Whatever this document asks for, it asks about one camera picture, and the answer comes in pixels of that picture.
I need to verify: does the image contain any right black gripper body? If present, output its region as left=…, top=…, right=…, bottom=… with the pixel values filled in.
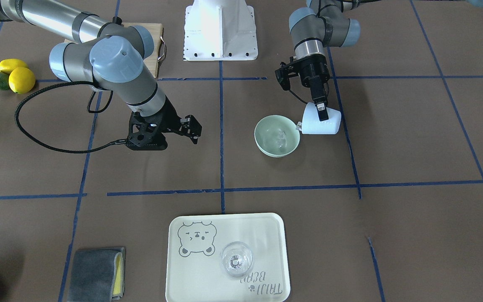
left=125, top=98, right=183, bottom=151

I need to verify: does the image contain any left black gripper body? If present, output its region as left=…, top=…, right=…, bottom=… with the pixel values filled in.
left=275, top=54, right=330, bottom=91

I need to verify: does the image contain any light blue plastic cup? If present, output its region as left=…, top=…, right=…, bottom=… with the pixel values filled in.
left=301, top=103, right=342, bottom=135

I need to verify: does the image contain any light green bowl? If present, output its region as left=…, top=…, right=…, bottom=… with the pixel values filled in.
left=254, top=115, right=301, bottom=157

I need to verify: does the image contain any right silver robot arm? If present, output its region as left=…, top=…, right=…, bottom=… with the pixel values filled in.
left=0, top=0, right=202, bottom=151

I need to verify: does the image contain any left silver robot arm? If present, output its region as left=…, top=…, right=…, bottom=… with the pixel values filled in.
left=275, top=0, right=361, bottom=122

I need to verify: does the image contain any wooden cutting board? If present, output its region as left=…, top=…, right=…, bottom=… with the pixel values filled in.
left=49, top=16, right=163, bottom=89

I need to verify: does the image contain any yellow lemon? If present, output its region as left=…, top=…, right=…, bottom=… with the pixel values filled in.
left=8, top=67, right=36, bottom=94
left=0, top=58, right=29, bottom=75

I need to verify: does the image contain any clear wine glass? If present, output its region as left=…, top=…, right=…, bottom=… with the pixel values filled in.
left=220, top=242, right=254, bottom=279

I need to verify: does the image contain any cream bear tray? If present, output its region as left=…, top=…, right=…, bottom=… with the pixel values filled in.
left=165, top=213, right=291, bottom=302

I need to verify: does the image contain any grey folded cloth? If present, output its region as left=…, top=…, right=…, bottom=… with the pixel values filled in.
left=67, top=246, right=126, bottom=302

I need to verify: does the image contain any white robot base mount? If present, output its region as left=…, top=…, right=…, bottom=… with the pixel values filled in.
left=183, top=0, right=259, bottom=62

